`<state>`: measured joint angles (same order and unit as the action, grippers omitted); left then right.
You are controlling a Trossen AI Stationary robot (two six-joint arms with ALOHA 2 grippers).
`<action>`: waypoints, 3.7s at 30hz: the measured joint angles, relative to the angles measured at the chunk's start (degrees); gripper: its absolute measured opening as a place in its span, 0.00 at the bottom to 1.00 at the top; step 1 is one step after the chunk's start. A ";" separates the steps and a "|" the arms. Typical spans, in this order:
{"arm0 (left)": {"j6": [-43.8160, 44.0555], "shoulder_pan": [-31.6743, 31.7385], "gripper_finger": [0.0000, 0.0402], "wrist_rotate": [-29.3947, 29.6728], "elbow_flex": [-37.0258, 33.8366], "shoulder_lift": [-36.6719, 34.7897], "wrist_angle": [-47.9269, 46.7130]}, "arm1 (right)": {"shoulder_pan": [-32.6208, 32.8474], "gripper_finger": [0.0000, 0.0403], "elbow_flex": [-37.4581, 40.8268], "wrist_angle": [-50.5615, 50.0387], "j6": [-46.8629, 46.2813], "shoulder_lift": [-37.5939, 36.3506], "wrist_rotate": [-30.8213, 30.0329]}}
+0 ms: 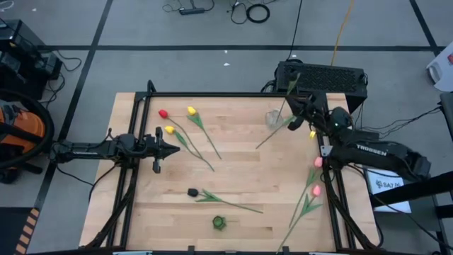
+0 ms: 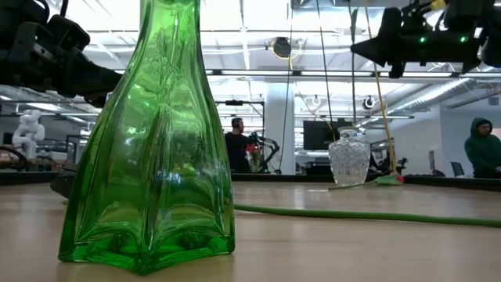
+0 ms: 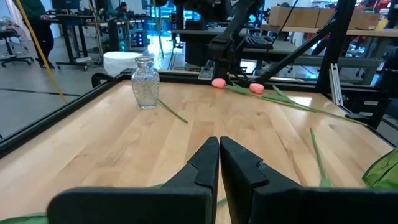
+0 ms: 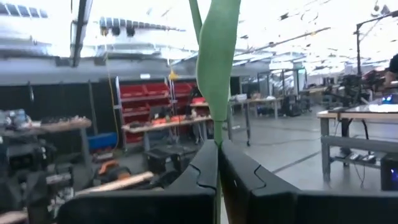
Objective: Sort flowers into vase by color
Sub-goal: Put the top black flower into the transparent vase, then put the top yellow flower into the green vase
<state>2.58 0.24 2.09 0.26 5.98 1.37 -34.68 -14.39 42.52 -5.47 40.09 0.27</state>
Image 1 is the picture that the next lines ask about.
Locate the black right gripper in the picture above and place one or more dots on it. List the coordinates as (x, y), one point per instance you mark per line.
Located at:
(316, 108)

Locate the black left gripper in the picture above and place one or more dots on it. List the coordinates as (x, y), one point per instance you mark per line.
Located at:
(152, 148)

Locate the yellow artificial tulip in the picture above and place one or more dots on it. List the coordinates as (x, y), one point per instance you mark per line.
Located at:
(191, 110)
(312, 134)
(170, 129)

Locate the red artificial tulip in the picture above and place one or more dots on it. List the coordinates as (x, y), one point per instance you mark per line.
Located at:
(272, 136)
(163, 113)

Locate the pink artificial tulip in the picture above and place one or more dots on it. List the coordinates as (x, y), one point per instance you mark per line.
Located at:
(318, 161)
(316, 190)

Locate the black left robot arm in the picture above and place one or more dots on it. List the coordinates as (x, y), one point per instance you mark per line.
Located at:
(85, 151)

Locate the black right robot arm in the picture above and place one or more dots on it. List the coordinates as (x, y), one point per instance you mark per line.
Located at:
(371, 156)

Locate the clear cut-glass vase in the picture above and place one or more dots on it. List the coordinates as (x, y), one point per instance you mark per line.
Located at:
(272, 120)

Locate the green glass vase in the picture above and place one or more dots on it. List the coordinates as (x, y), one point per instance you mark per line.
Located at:
(219, 222)

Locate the black perforated computer case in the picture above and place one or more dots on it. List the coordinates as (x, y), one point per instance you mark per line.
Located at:
(325, 76)

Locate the orange black vacuum cleaner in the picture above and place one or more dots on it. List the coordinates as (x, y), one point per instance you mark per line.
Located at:
(50, 124)

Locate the white paper sheet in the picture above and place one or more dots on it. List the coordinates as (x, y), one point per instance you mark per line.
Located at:
(389, 198)

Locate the black metal stand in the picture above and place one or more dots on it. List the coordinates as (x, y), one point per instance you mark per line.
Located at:
(407, 193)

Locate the black power strip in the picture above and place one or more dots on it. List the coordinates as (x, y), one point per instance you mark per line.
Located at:
(191, 11)

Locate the white plastic object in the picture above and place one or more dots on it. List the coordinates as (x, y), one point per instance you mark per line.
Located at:
(442, 74)

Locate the black equipment stack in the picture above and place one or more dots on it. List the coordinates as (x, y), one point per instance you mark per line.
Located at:
(21, 53)

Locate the black hazard-striped floor mat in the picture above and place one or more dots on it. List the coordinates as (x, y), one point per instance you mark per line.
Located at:
(10, 230)

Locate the black aluminium table frame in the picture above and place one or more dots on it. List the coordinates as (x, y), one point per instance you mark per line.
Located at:
(145, 117)

